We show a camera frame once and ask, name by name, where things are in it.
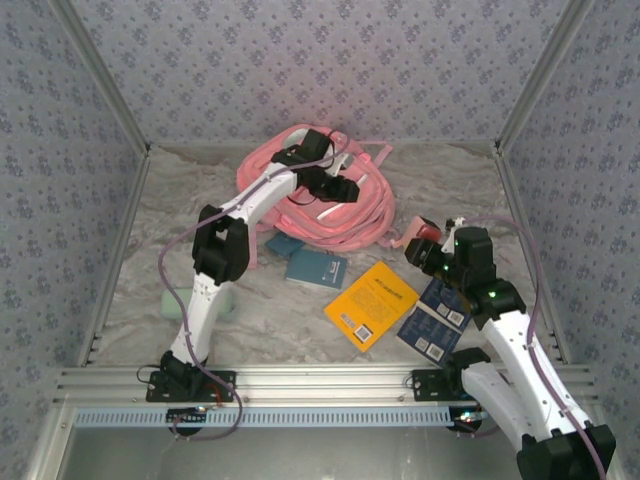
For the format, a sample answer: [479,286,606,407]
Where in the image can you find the aluminium corner post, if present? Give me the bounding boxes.
[493,0,597,157]
[49,0,152,157]

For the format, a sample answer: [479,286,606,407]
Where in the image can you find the aluminium side rail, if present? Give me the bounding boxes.
[492,149,572,365]
[77,152,152,369]

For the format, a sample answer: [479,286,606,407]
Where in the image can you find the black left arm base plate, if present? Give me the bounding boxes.
[145,369,238,404]

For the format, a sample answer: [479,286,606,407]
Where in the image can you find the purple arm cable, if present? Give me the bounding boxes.
[457,214,609,480]
[158,128,351,442]

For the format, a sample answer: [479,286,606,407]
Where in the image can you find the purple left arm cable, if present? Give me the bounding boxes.
[158,128,351,442]

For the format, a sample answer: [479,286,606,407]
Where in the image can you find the pink backpack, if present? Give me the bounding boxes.
[236,124,401,269]

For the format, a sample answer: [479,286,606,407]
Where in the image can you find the aluminium cross rail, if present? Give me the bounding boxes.
[52,363,600,407]

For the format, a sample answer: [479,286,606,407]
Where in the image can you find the mint green pencil case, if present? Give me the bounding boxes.
[160,285,236,322]

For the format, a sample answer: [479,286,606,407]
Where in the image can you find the navy blue book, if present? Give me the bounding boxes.
[417,277,474,326]
[396,305,469,369]

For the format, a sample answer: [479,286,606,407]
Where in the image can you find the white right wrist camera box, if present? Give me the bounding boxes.
[442,216,469,246]

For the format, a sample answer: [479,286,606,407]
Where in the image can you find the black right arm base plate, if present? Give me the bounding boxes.
[410,368,504,403]

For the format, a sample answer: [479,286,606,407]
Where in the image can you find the small black circuit board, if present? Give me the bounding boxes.
[166,407,209,427]
[448,407,489,432]

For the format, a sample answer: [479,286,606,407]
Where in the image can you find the yellow book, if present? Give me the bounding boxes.
[323,259,420,353]

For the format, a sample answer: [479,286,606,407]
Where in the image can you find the small pink box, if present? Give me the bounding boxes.
[397,215,443,250]

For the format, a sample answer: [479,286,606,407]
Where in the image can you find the teal notebook white print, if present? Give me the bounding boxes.
[284,248,349,290]

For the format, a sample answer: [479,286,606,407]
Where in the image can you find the small teal strap notebook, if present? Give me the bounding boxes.
[264,232,306,259]

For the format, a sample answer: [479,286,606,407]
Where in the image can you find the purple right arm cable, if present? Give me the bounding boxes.
[457,214,609,480]

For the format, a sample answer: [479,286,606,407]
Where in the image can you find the grey metal tray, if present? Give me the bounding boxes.
[27,404,616,480]

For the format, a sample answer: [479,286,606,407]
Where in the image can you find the slotted pale blue cable duct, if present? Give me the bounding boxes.
[73,405,464,429]

